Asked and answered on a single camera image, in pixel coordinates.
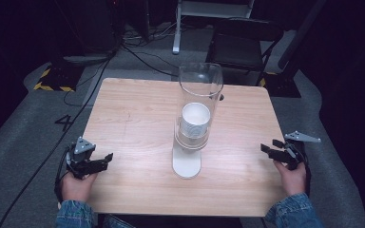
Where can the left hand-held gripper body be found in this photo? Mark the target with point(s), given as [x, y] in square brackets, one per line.
[81, 148]

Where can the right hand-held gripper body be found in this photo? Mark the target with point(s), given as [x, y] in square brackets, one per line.
[294, 148]

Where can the yellow-black striped stand base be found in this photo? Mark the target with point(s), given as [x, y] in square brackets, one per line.
[280, 85]
[57, 79]

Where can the white metal stand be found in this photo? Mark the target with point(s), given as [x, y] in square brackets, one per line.
[183, 19]

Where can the person's denim leg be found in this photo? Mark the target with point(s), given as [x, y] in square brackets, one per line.
[115, 221]

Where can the black slanted stand pole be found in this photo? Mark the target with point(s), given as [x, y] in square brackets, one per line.
[301, 34]

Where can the white paper cup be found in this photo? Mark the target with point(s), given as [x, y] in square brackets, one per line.
[195, 122]

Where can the person's right hand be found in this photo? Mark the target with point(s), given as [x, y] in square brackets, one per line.
[293, 180]

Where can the black folding chair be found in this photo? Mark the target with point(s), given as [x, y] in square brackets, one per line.
[237, 47]

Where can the person's left hand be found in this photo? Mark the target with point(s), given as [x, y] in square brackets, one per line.
[76, 188]

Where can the clear tube cup dispenser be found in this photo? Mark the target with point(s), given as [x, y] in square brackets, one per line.
[190, 158]

